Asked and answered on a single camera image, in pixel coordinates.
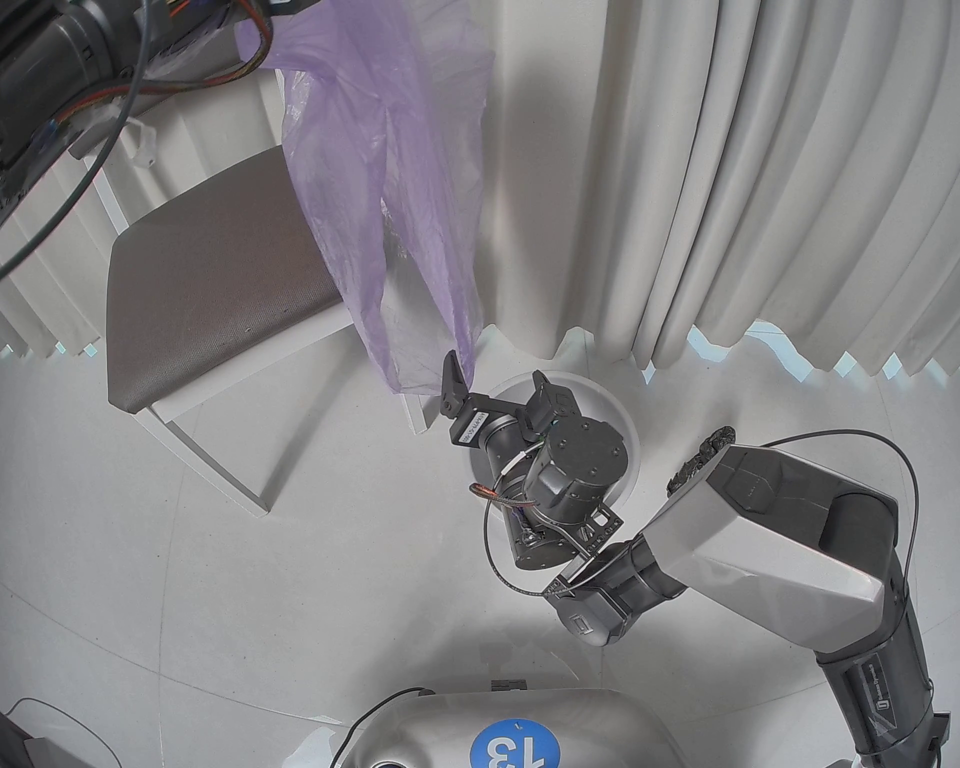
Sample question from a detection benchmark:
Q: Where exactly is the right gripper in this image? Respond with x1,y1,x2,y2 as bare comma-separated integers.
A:
441,351,556,490

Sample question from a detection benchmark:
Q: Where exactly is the purple plastic bag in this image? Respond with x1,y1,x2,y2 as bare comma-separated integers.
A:
234,0,498,396

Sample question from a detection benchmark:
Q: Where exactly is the black plastic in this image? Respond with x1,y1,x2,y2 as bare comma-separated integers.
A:
666,424,738,495

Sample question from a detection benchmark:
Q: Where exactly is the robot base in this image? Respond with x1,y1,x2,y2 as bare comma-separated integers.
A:
288,678,676,768

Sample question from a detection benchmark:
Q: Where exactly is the white trash bin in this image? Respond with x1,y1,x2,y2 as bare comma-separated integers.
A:
468,367,644,530

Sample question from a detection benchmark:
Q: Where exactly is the white curtain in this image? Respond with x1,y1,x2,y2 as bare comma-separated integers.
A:
592,0,960,391
0,0,639,369

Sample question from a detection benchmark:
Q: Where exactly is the white chair grey seat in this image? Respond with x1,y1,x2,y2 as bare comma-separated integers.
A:
75,112,435,519

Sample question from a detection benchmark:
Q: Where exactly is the black cable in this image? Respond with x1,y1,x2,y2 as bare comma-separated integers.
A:
0,0,151,279
6,696,117,768
482,491,594,600
328,685,438,768
761,429,919,579

